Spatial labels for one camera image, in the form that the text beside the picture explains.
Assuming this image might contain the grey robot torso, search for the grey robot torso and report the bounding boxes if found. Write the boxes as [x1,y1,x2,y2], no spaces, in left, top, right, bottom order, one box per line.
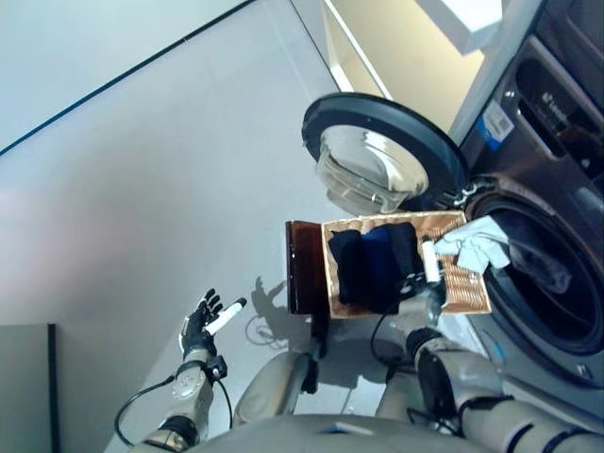
[197,411,474,453]

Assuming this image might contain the black garment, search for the black garment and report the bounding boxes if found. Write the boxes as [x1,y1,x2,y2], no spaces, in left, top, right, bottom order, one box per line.
[327,224,427,315]

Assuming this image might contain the blue label sticker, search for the blue label sticker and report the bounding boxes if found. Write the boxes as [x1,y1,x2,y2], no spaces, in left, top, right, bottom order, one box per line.
[473,103,513,153]

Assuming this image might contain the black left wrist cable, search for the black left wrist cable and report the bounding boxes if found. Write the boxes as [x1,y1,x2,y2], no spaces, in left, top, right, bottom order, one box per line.
[114,371,235,449]

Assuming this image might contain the round washing machine door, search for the round washing machine door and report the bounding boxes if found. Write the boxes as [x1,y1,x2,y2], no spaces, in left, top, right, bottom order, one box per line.
[300,92,471,216]

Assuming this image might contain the light grey garment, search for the light grey garment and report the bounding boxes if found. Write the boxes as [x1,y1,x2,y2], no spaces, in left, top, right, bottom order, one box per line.
[432,215,513,275]

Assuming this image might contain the dark grey dryer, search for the dark grey dryer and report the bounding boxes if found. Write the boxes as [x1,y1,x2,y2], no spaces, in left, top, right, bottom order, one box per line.
[532,0,604,103]

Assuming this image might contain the dark grey cabinet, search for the dark grey cabinet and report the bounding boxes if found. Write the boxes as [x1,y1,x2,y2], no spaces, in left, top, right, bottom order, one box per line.
[0,322,60,453]

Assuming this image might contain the grey right robot leg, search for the grey right robot leg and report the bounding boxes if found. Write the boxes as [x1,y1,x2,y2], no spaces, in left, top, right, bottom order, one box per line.
[377,371,428,422]

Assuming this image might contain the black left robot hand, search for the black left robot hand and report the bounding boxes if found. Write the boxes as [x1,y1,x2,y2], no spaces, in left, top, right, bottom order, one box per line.
[180,287,248,362]

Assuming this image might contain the white cabinet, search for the white cabinet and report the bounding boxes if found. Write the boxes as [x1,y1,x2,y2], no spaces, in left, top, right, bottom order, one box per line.
[289,0,504,139]

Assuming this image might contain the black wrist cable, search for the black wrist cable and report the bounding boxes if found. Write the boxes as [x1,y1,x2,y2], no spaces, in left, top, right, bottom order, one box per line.
[369,305,427,375]
[114,371,235,449]

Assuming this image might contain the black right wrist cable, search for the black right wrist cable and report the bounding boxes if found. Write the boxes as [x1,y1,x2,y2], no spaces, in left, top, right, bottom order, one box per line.
[369,305,427,375]

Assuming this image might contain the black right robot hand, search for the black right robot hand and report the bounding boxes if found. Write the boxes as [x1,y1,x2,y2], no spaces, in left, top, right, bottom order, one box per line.
[398,238,447,316]

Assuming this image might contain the dark brown glossy stool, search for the dark brown glossy stool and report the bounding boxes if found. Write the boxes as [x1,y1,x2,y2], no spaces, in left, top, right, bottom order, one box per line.
[284,219,342,361]

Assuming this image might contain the woven wicker laundry basket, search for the woven wicker laundry basket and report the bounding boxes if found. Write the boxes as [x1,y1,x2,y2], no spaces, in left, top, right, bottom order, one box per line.
[320,210,495,318]

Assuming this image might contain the dark grey garment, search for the dark grey garment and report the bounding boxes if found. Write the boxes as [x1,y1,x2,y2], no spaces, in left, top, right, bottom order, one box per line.
[510,237,572,294]

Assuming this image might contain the dark grey washing machine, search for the dark grey washing machine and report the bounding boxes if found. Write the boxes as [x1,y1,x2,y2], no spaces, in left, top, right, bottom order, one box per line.
[447,18,604,426]

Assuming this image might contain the blue garment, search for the blue garment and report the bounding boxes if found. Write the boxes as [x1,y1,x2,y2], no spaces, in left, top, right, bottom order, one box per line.
[360,226,394,304]

